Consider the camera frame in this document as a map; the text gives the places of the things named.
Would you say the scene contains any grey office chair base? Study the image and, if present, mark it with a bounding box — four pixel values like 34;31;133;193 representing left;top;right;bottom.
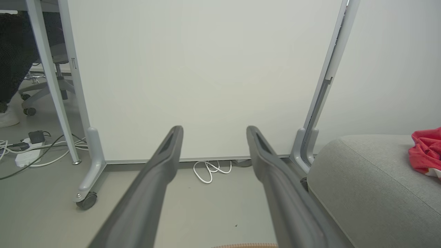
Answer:
19;52;75;116

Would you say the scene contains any white coiled cable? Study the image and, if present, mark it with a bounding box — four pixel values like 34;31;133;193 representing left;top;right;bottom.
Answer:
193;160;232;184

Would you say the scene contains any white power strip with plugs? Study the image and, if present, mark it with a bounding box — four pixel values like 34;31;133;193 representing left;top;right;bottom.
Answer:
0;134;87;180

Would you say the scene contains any red cloth garment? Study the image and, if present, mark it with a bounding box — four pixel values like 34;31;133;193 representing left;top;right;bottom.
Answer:
408;127;441;178

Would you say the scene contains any grey metal table leg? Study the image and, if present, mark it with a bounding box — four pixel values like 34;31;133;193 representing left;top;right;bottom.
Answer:
26;0;82;165

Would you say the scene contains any white floor cable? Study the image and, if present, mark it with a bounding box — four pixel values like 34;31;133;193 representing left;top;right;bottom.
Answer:
0;137;89;168

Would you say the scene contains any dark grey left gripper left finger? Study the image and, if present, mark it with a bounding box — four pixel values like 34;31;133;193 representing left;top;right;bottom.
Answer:
88;126;184;248

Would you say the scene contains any grey fabric sofa seat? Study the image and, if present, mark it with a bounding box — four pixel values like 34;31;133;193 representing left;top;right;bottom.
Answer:
306;134;441;248

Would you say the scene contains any white shoe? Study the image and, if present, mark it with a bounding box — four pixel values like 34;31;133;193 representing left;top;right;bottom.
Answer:
0;103;20;128

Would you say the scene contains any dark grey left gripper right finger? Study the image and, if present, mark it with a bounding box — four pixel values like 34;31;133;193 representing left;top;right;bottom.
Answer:
246;126;352;248

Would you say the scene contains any black trouser leg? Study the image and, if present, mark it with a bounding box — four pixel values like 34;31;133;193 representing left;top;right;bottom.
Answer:
0;11;64;104

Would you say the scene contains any black power adapter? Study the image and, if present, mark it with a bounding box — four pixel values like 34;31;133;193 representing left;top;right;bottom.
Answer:
28;130;46;144

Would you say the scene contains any white partition panel grey frame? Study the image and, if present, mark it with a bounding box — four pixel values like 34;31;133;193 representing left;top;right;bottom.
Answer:
58;0;349;210
290;0;441;174

